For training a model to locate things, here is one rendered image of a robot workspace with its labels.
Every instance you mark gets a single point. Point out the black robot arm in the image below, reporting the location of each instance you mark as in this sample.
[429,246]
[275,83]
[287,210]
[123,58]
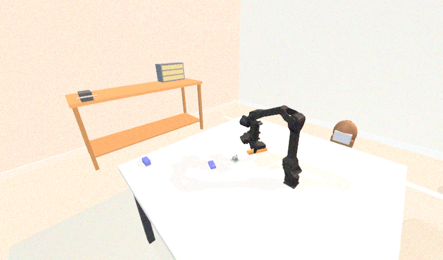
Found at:
[295,120]

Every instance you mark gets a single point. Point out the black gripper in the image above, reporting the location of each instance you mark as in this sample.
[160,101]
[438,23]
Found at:
[255,144]

